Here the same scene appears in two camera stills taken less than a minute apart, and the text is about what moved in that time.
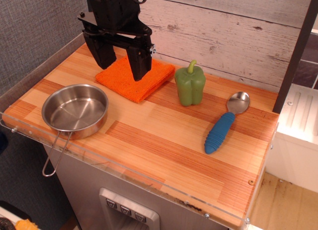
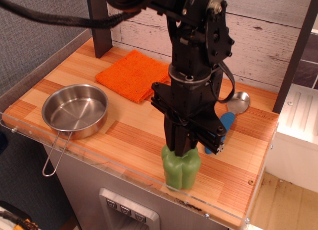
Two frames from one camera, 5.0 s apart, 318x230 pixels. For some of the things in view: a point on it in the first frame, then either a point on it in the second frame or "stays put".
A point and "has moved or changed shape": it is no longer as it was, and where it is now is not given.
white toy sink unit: (292, 154) stays put
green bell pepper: (191, 81) has moved or changed shape
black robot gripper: (113, 19) → (190, 116)
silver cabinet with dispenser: (100, 200) stays put
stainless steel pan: (78, 111) stays put
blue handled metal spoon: (237, 103) stays put
